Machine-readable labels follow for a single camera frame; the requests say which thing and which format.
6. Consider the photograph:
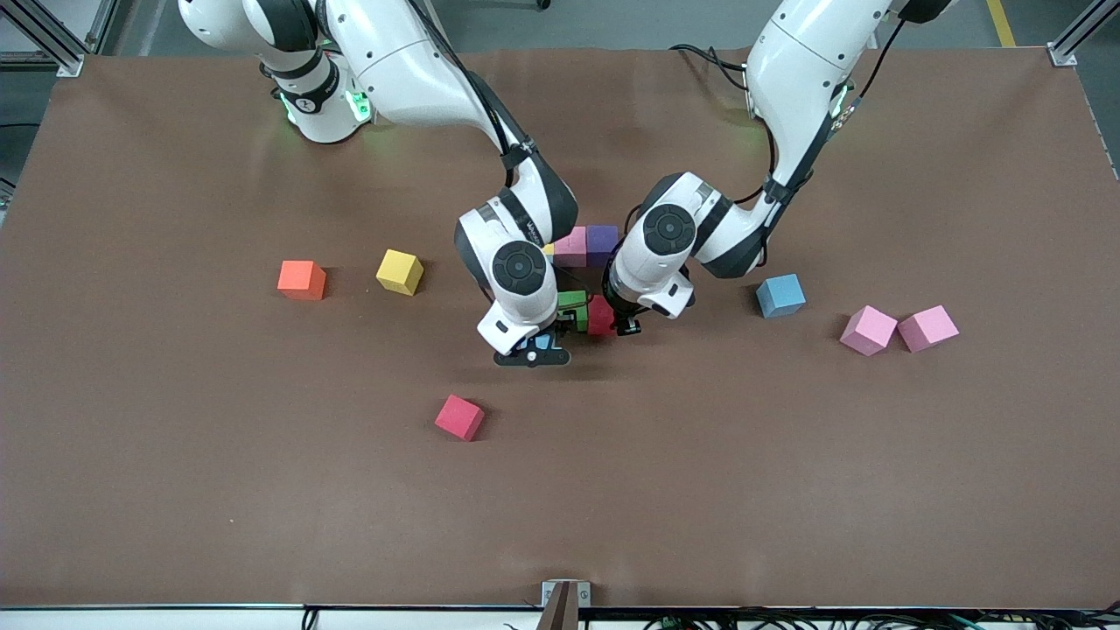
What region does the green foam block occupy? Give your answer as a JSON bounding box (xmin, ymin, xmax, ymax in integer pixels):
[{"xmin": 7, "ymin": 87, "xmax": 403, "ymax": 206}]
[{"xmin": 556, "ymin": 290, "xmax": 589, "ymax": 334}]

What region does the red foam block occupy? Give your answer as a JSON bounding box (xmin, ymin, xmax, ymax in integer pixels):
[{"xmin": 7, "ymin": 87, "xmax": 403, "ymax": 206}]
[
  {"xmin": 434, "ymin": 394, "xmax": 487, "ymax": 443},
  {"xmin": 586, "ymin": 296, "xmax": 619, "ymax": 339}
]

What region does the purple foam block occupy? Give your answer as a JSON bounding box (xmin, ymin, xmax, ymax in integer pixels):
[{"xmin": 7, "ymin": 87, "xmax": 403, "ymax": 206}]
[{"xmin": 586, "ymin": 225, "xmax": 620, "ymax": 268}]

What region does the pink foam block with mark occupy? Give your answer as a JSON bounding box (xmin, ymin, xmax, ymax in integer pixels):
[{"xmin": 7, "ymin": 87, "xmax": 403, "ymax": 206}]
[{"xmin": 554, "ymin": 226, "xmax": 588, "ymax": 269}]

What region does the brown table mat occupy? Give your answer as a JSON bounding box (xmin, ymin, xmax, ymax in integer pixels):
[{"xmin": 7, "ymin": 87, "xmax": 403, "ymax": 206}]
[{"xmin": 0, "ymin": 45, "xmax": 1120, "ymax": 611}]

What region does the orange foam block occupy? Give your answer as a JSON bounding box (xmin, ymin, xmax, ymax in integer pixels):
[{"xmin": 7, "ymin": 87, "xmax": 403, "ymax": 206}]
[{"xmin": 277, "ymin": 260, "xmax": 327, "ymax": 301}]

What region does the black left base cable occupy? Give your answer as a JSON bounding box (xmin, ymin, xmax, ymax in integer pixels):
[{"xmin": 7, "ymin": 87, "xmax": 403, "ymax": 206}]
[{"xmin": 669, "ymin": 42, "xmax": 755, "ymax": 90}]

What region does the metal edge bracket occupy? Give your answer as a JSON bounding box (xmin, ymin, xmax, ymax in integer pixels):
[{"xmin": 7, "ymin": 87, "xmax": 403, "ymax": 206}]
[{"xmin": 541, "ymin": 579, "xmax": 592, "ymax": 630}]

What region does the aluminium frame post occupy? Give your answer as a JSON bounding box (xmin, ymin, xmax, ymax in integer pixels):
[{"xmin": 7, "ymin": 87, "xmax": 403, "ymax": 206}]
[
  {"xmin": 1047, "ymin": 0, "xmax": 1120, "ymax": 68},
  {"xmin": 0, "ymin": 0, "xmax": 119, "ymax": 78}
]

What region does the white table edge rail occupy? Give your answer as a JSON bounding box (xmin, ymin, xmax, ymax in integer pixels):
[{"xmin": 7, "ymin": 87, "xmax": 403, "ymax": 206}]
[{"xmin": 0, "ymin": 605, "xmax": 1120, "ymax": 630}]

